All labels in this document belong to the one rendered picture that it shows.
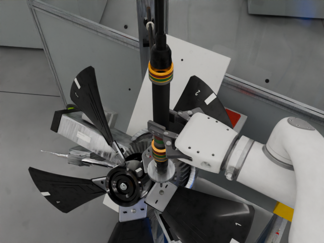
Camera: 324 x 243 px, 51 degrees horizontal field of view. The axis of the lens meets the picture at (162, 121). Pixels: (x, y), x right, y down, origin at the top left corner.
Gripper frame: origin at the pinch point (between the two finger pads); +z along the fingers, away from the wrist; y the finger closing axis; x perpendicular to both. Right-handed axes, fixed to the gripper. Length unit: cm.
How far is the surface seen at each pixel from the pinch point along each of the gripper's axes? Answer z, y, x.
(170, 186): -1.0, 3.3, -34.2
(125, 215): 7.5, -8.6, -41.6
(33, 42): 198, 112, -141
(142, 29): 42, 56, -30
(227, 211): -18.5, 4.7, -34.4
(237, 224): -22.4, 3.1, -34.9
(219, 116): -7.5, 15.8, -10.9
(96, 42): 82, 70, -64
